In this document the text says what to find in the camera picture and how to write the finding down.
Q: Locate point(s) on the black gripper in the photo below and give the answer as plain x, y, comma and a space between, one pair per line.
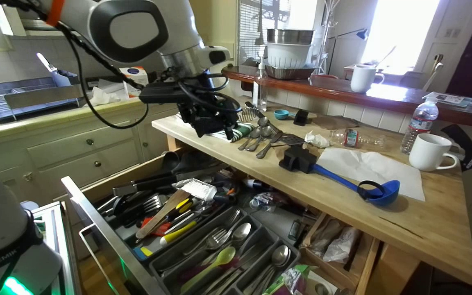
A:
201, 117

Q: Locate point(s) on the metal spoon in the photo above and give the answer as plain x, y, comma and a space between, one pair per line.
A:
270, 146
237, 233

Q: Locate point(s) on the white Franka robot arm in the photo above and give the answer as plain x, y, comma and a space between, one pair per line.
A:
193, 33

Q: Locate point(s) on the metal spoon in tray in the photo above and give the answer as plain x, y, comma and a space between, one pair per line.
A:
237, 233

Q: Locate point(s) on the green plastic spoon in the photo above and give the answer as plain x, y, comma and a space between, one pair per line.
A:
214, 262

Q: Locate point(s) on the green white striped towel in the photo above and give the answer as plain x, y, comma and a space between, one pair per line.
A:
244, 133

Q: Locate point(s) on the metal table knife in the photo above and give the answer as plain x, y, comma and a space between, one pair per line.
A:
247, 141

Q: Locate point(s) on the clear soap pump bottle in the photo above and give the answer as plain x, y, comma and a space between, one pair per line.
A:
260, 82

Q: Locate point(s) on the small teal object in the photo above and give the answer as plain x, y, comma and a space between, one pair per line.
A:
283, 113

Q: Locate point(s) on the slotted metal spatula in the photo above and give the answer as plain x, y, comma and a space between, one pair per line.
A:
293, 139

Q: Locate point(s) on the small black object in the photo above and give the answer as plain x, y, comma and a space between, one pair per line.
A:
301, 117

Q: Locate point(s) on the white colander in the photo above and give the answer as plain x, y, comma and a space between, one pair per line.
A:
288, 54

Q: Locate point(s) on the crumpled white tissue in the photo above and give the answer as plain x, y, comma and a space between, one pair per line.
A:
317, 139

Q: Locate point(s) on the metal mixing bowl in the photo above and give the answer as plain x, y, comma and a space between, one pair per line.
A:
290, 36

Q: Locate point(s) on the wooden spatula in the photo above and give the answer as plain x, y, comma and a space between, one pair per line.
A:
163, 213

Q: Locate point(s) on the small glass jar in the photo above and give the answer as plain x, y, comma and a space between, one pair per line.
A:
352, 138

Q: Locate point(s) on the dark wooden bar counter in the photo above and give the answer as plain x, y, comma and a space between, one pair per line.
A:
357, 90

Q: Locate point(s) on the white ceramic mug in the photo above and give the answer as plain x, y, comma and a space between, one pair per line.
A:
362, 77
429, 151

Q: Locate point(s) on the grey cutlery tray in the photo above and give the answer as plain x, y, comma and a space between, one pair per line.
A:
231, 262

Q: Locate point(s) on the wooden kitchen island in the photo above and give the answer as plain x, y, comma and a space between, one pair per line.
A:
357, 218

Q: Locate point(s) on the clear plastic bag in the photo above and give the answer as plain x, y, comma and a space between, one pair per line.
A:
342, 244

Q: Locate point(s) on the green snack bag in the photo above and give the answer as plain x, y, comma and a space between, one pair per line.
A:
303, 280

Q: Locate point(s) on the cream kitchen cabinets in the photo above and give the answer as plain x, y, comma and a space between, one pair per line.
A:
57, 153

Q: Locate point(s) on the clear water bottle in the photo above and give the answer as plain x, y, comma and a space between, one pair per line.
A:
419, 123

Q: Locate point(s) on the small wooden box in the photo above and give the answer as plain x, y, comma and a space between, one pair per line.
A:
357, 262

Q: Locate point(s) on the black bag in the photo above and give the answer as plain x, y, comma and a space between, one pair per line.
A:
468, 148

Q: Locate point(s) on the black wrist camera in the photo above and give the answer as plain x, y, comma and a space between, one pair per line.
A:
163, 92

